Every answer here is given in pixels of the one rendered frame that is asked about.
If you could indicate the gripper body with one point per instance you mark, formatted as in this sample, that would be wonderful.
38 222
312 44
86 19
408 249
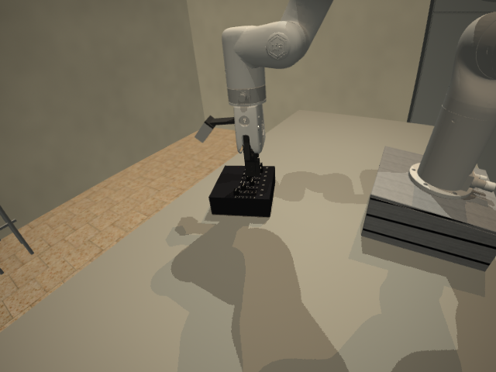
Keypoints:
252 125

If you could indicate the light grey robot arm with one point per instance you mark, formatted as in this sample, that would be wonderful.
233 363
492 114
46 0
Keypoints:
466 119

